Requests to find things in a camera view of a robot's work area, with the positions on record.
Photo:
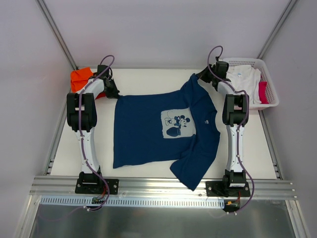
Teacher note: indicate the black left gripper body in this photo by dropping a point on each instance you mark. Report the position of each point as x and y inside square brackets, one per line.
[112, 89]

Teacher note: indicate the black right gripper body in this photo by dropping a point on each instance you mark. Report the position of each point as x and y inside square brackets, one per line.
[205, 74]

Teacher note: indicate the blue printed t shirt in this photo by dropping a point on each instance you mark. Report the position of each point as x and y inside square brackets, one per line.
[178, 126]

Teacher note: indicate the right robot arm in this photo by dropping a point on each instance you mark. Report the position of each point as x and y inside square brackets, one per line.
[235, 115]

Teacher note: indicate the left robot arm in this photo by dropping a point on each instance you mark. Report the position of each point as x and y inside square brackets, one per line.
[81, 114]

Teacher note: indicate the red folded t shirt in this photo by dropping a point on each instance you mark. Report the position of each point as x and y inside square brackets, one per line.
[102, 94]

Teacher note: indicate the white t shirt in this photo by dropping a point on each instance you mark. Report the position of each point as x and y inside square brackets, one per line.
[245, 77]

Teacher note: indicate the orange folded t shirt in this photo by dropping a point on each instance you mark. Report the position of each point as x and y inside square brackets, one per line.
[79, 78]

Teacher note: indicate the white plastic basket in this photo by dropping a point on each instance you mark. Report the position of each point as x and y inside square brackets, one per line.
[259, 64]

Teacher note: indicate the pink t shirt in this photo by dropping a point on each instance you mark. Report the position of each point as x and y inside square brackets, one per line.
[262, 89]

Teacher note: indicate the left aluminium corner post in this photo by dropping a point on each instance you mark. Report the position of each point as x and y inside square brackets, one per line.
[56, 32]

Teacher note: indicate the aluminium corner post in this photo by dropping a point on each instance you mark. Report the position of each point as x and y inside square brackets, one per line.
[56, 32]
[277, 27]

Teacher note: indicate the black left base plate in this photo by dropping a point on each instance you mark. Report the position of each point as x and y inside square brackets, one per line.
[92, 184]

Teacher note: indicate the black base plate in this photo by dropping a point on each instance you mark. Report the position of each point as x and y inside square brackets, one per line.
[92, 184]
[218, 189]

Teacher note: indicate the right aluminium corner post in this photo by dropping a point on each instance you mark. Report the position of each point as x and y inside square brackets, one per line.
[277, 27]

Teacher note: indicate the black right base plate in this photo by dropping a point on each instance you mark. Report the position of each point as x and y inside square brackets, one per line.
[218, 189]

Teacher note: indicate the aluminium front rail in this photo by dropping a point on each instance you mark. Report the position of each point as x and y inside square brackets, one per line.
[264, 189]

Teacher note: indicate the white slotted cable duct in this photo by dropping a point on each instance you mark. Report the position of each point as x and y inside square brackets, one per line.
[133, 202]

